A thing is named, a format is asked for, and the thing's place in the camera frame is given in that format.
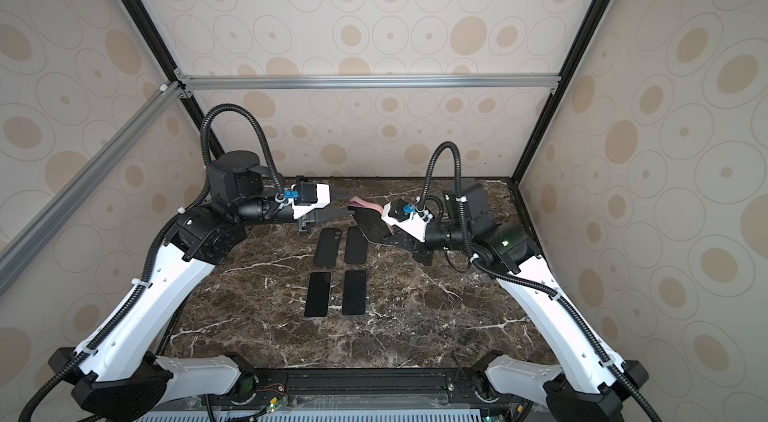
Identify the bare black phone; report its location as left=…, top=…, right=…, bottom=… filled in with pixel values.
left=304, top=272, right=332, bottom=318
left=342, top=270, right=367, bottom=316

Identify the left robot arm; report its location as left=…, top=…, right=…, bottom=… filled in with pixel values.
left=19, top=149, right=341, bottom=421

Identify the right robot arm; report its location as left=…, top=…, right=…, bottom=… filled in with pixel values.
left=354, top=182, right=660, bottom=421

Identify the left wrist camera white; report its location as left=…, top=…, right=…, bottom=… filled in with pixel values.
left=283, top=181, right=331, bottom=220

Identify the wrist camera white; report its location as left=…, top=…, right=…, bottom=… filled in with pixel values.
left=283, top=181, right=331, bottom=220
left=381, top=199, right=433, bottom=242

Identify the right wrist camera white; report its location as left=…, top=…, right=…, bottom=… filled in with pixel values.
left=381, top=199, right=433, bottom=242

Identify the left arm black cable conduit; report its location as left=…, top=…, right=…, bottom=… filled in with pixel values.
left=17, top=102, right=286, bottom=422

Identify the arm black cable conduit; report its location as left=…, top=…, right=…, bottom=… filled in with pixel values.
left=416, top=141, right=664, bottom=422
left=17, top=102, right=286, bottom=422

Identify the horizontal aluminium rail back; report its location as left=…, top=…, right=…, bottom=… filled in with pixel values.
left=181, top=74, right=560, bottom=90

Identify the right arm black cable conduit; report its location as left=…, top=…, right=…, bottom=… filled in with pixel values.
left=416, top=141, right=664, bottom=422

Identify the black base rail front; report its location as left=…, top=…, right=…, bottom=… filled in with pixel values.
left=119, top=366, right=541, bottom=422

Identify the black frame post left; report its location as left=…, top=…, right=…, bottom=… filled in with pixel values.
left=119, top=0, right=224, bottom=164

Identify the black frame post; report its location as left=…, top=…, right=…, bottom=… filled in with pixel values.
left=511, top=0, right=612, bottom=187
left=119, top=0, right=224, bottom=164

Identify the aluminium rail left wall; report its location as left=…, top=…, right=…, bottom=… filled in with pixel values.
left=1, top=82, right=181, bottom=292

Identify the black frame post right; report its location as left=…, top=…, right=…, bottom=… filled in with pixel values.
left=511, top=0, right=612, bottom=187

